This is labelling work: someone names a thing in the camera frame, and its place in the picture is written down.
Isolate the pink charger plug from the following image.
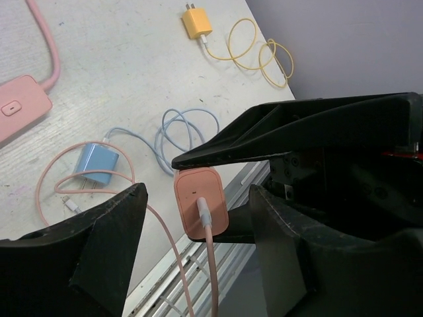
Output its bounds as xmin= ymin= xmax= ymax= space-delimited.
xmin=174 ymin=168 xmax=229 ymax=241

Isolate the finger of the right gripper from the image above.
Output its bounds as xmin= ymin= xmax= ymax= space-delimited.
xmin=193 ymin=203 xmax=257 ymax=244

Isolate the pink charger cable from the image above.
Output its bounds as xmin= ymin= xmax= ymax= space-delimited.
xmin=34 ymin=143 xmax=219 ymax=317

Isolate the yellow charger plug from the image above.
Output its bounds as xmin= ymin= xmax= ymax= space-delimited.
xmin=182 ymin=3 xmax=213 ymax=40

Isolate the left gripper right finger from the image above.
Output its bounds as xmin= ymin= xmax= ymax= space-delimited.
xmin=249 ymin=186 xmax=422 ymax=316

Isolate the blue charger plug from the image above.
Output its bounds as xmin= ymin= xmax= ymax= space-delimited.
xmin=74 ymin=143 xmax=119 ymax=190

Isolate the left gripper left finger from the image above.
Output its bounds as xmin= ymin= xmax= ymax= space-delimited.
xmin=1 ymin=183 xmax=147 ymax=316

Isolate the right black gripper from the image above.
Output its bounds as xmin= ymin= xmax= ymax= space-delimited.
xmin=171 ymin=92 xmax=422 ymax=240

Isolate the pink power strip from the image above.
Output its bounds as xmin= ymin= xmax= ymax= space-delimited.
xmin=1 ymin=75 xmax=55 ymax=147

